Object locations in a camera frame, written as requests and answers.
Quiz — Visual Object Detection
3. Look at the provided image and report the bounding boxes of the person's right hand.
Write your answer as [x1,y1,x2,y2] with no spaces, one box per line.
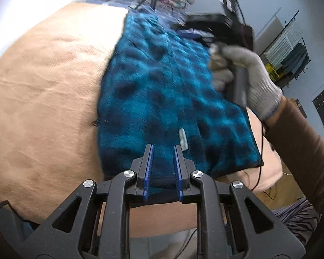
[209,44,283,120]

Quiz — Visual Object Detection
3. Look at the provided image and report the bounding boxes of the white cloth on rack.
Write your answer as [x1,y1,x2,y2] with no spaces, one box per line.
[267,23,304,63]

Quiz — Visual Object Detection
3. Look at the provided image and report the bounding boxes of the dark clothes on rack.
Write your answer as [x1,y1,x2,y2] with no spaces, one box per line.
[281,43,310,76]

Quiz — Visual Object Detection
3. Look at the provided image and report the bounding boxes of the yellow box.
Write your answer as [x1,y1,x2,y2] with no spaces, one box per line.
[266,63,279,81]

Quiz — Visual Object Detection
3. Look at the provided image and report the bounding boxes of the tan blanket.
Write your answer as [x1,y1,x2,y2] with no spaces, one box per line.
[0,1,284,239]

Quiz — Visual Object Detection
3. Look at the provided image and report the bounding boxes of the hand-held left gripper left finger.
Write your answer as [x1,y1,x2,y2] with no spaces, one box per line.
[22,144,154,259]

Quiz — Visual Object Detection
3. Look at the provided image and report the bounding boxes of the striped cloth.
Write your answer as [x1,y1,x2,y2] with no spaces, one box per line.
[273,197,322,246]

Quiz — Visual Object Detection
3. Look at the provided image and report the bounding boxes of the blue plaid fleece jacket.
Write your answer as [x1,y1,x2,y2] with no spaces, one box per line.
[93,12,264,204]

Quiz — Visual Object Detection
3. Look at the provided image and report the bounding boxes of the black cable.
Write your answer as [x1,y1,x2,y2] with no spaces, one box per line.
[247,112,268,193]

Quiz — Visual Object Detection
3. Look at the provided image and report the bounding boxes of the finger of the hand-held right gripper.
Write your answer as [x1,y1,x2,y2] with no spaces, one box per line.
[174,22,215,44]

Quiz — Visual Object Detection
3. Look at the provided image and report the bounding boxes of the person's right forearm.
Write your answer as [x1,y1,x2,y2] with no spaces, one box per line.
[263,96,324,213]

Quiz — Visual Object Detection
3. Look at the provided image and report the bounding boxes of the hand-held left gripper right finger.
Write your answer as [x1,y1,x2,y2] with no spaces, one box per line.
[173,145,307,259]

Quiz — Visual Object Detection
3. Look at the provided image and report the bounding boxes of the black clothes rack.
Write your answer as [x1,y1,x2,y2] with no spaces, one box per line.
[264,9,311,82]

